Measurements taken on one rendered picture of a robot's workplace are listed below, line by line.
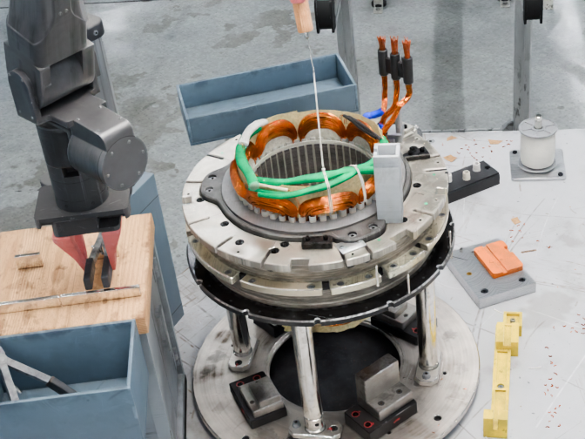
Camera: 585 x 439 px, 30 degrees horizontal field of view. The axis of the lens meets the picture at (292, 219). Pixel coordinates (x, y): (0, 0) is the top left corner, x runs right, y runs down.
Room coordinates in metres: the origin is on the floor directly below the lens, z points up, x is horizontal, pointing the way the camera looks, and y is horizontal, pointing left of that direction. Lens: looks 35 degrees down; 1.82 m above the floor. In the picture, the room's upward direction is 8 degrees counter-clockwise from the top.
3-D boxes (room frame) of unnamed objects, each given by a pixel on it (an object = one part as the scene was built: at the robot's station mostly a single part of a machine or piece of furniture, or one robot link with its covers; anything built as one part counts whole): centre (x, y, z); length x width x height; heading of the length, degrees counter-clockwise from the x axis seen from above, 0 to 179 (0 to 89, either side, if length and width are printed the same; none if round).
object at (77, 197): (1.00, 0.22, 1.20); 0.10 x 0.07 x 0.07; 90
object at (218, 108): (1.41, 0.01, 0.92); 0.25 x 0.11 x 0.28; 98
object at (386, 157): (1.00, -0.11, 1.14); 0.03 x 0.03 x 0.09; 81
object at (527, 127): (1.52, -0.42, 0.82); 0.06 x 0.06 x 0.07
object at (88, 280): (0.98, 0.23, 1.09); 0.04 x 0.01 x 0.02; 179
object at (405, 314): (1.15, -0.13, 0.83); 0.05 x 0.04 x 0.02; 45
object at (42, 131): (0.99, 0.22, 1.26); 0.07 x 0.06 x 0.07; 42
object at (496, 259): (1.27, -0.30, 0.80); 0.07 x 0.05 x 0.01; 14
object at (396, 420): (0.98, -0.08, 0.81); 0.08 x 0.05 x 0.02; 123
